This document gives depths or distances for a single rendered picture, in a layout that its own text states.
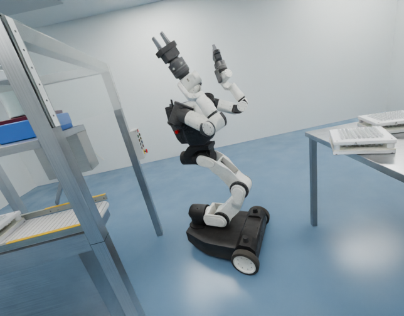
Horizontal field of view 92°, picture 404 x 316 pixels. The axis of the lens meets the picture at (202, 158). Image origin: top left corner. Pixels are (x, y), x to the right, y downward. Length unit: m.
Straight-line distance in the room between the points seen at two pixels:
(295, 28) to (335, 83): 1.44
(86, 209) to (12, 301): 0.74
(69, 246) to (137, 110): 3.55
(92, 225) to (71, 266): 0.37
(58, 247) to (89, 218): 0.26
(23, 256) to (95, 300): 0.44
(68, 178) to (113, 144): 3.83
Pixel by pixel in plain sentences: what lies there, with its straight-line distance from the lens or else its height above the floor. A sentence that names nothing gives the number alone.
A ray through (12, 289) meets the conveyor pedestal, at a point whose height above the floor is 0.59.
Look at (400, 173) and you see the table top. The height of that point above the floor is 0.85.
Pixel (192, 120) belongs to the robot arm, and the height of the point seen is 1.17.
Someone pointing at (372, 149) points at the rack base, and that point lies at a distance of 1.27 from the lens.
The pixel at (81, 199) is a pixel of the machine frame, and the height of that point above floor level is 1.01.
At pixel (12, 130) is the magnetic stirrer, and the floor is 1.32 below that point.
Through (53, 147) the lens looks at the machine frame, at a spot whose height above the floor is 1.23.
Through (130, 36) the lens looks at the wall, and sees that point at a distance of 4.49.
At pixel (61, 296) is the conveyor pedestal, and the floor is 0.46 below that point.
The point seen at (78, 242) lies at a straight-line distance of 1.13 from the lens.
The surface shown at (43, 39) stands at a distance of 1.07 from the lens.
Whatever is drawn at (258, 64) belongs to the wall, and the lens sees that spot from 4.51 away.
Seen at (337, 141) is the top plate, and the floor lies 0.93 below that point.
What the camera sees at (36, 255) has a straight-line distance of 1.24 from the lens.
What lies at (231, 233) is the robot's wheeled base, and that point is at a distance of 1.74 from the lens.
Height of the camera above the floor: 1.32
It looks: 19 degrees down
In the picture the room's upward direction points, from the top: 12 degrees counter-clockwise
